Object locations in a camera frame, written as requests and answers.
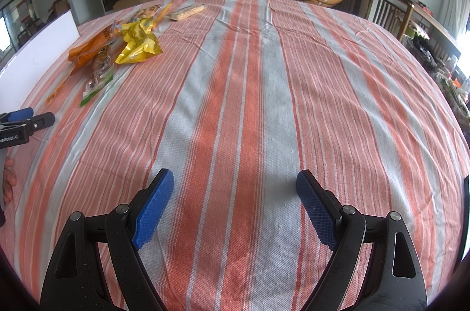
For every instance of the person's left hand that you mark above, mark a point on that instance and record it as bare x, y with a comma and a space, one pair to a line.
10, 178

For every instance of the orange-edged pale snack packet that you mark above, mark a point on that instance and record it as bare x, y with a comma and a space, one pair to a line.
145, 13

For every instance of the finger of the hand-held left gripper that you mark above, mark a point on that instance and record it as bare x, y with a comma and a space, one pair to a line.
20, 114
42, 120

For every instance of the brown cardboard box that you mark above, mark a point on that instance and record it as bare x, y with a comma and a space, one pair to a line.
136, 0

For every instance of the orange striped tablecloth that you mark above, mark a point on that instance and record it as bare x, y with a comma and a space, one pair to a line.
257, 112

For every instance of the wooden side table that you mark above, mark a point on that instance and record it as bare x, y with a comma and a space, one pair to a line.
433, 24

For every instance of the white cardboard box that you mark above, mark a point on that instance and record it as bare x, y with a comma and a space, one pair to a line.
44, 42

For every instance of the cluster of bottles and jars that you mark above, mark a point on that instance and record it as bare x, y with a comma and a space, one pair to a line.
455, 94

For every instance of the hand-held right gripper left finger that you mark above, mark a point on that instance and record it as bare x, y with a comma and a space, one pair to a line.
154, 211

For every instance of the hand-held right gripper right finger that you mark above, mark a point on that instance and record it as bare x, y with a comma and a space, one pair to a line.
315, 211

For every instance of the yellow snack packet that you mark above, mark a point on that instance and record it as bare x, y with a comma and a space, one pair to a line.
139, 42

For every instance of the dark wooden chair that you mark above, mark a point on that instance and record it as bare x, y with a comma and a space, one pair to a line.
385, 9

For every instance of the pale biscuit packet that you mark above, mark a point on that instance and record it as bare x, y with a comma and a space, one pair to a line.
187, 12

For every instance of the orange sausage snack packet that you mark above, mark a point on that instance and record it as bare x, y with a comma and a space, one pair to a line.
93, 46

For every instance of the green-edged clear snack packet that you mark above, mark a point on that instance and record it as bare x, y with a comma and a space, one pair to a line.
101, 72

